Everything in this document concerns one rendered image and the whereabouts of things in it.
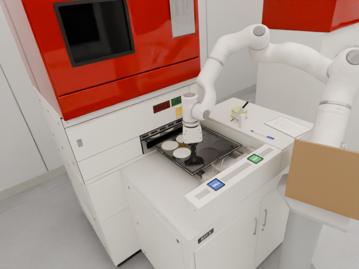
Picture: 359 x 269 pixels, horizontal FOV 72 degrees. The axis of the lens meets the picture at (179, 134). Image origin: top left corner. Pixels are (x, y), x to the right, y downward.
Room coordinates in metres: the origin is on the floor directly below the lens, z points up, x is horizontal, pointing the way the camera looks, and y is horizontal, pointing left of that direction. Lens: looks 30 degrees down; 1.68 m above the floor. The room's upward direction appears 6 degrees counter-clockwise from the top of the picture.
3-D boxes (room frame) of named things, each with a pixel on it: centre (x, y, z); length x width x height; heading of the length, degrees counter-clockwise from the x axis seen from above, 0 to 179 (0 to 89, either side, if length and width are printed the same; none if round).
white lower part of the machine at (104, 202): (1.55, 0.39, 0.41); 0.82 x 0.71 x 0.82; 125
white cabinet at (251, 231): (1.15, -0.21, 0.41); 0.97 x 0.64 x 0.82; 125
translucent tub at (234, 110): (1.34, -0.38, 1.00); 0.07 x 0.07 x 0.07; 20
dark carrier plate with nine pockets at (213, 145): (1.19, -0.09, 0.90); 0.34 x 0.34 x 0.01; 35
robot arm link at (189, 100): (1.13, -0.07, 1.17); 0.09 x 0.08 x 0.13; 37
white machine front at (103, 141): (1.27, 0.20, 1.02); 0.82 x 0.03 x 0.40; 125
